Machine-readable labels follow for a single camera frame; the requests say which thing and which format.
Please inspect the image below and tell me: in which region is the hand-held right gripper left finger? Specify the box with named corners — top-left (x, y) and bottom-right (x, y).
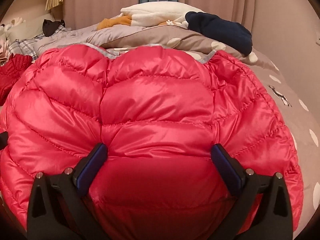
top-left (26, 143), bottom-right (108, 240)

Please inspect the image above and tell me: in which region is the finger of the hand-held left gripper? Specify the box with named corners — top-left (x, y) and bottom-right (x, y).
top-left (0, 132), bottom-right (8, 153)

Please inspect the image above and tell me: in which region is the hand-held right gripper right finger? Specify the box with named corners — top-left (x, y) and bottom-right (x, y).
top-left (211, 144), bottom-right (293, 240)

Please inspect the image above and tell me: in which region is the pink hooded puffer jacket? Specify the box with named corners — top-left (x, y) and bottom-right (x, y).
top-left (0, 44), bottom-right (304, 240)

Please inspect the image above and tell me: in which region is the pile of pale clothes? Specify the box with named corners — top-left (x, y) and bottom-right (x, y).
top-left (0, 17), bottom-right (25, 60)

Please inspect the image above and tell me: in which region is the dark red puffer jacket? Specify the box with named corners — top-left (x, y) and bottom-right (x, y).
top-left (0, 53), bottom-right (33, 100)

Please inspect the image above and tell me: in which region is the blue plaid pillow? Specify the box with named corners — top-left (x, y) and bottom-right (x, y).
top-left (9, 26), bottom-right (73, 55)

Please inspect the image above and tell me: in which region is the taupe dotted bed sheet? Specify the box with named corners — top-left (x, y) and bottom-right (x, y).
top-left (210, 46), bottom-right (320, 240)

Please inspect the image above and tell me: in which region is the cream pillow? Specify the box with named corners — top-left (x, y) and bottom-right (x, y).
top-left (5, 20), bottom-right (54, 43)

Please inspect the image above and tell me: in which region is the black cloth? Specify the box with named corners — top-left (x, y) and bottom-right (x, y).
top-left (42, 19), bottom-right (66, 37)

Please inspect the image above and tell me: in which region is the grey quilt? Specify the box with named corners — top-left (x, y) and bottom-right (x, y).
top-left (32, 25), bottom-right (218, 57)

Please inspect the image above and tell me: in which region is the white headboard shelf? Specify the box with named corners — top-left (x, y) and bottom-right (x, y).
top-left (0, 0), bottom-right (63, 34)

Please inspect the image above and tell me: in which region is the navy blue garment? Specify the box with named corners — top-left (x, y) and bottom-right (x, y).
top-left (185, 11), bottom-right (253, 56)

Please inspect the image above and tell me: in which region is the orange cloth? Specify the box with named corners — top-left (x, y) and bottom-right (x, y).
top-left (97, 15), bottom-right (132, 30)

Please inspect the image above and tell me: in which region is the white fleece garment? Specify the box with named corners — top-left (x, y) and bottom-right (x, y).
top-left (120, 3), bottom-right (206, 28)

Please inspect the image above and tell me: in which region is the beige curtain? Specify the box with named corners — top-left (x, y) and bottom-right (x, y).
top-left (62, 0), bottom-right (254, 52)

